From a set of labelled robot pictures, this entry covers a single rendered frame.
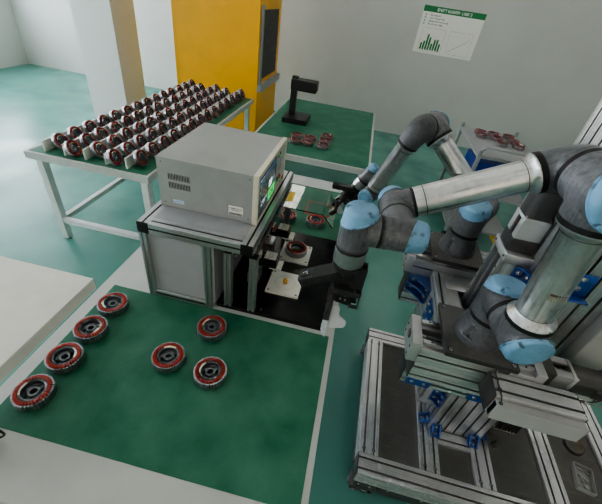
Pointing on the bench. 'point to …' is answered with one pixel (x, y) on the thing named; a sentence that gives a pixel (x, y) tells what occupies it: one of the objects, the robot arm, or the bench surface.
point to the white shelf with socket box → (7, 325)
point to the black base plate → (306, 303)
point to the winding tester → (219, 171)
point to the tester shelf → (211, 225)
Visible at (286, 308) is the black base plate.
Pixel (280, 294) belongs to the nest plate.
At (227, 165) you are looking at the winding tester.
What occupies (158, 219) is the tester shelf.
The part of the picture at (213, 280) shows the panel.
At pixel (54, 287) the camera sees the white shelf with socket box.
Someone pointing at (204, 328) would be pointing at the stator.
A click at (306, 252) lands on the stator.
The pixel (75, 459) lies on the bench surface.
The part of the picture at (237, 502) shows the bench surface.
